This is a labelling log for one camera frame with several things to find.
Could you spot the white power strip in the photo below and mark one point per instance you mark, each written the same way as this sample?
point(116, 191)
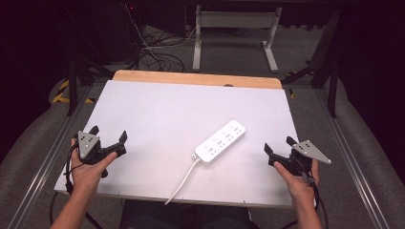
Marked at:
point(219, 142)

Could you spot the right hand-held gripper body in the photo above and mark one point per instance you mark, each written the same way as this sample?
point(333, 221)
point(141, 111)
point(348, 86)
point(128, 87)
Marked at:
point(307, 151)

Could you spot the yellow black floor tape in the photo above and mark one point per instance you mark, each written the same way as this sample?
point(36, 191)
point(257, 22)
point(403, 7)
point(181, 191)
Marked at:
point(60, 93)

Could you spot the dark computer case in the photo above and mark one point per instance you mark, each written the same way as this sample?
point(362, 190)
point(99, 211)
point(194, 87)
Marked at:
point(122, 31)

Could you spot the black metal stand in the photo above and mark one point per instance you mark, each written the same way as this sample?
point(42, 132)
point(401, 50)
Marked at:
point(331, 73)
point(72, 86)

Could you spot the person's right hand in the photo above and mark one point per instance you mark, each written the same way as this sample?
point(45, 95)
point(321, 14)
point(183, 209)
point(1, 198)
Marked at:
point(301, 187)

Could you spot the grey metal table frame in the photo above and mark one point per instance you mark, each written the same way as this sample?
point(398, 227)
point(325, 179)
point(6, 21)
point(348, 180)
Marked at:
point(235, 19)

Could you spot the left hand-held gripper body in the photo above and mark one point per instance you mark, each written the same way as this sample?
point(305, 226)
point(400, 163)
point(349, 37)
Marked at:
point(85, 144)

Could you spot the person's left hand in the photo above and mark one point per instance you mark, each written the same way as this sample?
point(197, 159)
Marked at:
point(84, 176)

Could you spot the grey metal floor rail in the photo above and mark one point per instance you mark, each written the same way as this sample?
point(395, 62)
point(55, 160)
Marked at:
point(47, 165)
point(353, 162)

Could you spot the person's dark trousers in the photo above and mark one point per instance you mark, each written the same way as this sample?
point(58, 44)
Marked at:
point(184, 218)

